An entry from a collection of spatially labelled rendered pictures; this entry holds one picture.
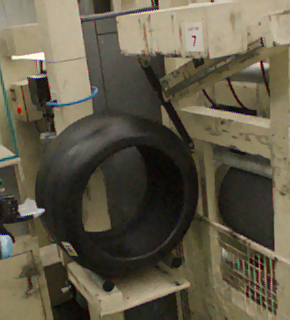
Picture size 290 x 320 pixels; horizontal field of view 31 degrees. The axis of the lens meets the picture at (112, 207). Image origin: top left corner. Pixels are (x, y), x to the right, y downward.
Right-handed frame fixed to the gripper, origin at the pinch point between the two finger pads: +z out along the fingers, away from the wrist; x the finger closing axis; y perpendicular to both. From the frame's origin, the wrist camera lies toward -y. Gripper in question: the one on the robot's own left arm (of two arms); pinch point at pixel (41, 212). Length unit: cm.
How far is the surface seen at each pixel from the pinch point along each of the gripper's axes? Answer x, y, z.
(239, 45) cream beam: -36, 53, 53
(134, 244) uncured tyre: 10.1, -23.3, 40.2
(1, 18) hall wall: 1058, 96, 233
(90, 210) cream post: 25.4, -11.4, 27.8
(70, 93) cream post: 26.0, 36.4, 22.0
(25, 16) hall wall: 1083, 100, 294
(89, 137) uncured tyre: -8.1, 25.7, 15.7
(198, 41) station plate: -31, 55, 42
